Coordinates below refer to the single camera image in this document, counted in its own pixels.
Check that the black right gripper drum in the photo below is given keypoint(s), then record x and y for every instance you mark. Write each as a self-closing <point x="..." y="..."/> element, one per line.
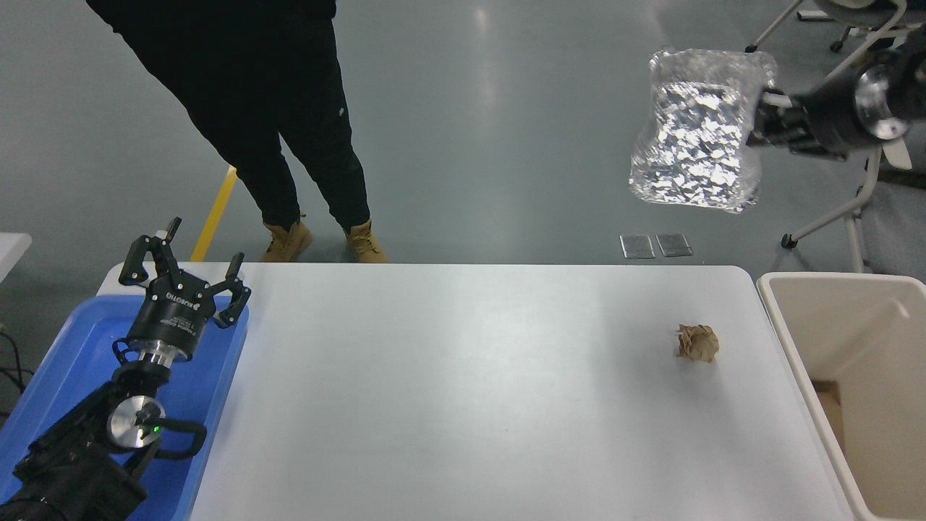
<point x="832" y="116"/>

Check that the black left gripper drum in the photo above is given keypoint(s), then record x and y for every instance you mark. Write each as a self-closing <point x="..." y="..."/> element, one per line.
<point x="171" y="312"/>

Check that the foil tray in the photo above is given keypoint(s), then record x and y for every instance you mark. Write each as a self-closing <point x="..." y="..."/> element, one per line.
<point x="694" y="130"/>

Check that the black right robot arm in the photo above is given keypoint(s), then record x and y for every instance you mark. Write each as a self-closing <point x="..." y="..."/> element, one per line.
<point x="904" y="87"/>

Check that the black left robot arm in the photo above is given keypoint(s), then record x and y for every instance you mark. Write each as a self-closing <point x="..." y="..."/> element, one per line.
<point x="66" y="456"/>

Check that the metal floor socket plate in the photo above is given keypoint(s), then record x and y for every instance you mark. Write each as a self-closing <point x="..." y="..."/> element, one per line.
<point x="637" y="246"/>
<point x="674" y="244"/>

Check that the white office chair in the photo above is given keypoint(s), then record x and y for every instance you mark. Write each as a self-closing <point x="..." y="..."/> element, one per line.
<point x="861" y="14"/>
<point x="864" y="199"/>

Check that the blue plastic tray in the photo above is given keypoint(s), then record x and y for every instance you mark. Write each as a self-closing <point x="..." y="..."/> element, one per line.
<point x="79" y="340"/>

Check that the white side table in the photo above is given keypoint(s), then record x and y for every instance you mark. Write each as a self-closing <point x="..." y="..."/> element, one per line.
<point x="11" y="250"/>

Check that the person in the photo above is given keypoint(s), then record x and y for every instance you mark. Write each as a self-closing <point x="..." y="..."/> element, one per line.
<point x="246" y="94"/>

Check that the large pale plastic bin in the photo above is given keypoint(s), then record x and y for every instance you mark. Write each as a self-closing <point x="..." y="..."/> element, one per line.
<point x="839" y="325"/>

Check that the crumpled tan paper ball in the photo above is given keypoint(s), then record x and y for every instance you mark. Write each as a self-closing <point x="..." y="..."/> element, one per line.
<point x="698" y="343"/>

